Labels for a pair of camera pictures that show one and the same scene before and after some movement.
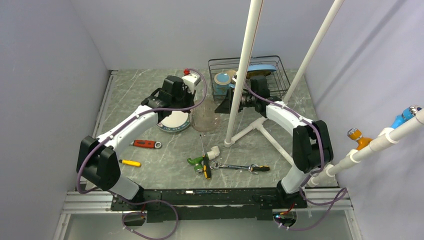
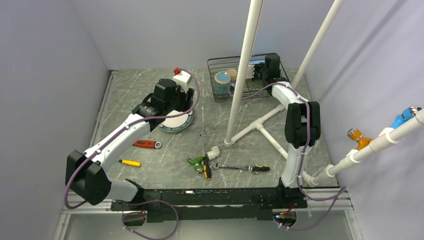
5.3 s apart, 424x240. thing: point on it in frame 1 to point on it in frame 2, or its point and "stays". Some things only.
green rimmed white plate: x=178 y=120 stays
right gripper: x=225 y=106 to x=256 y=67
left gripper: x=190 y=96 stays
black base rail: x=169 y=205 stays
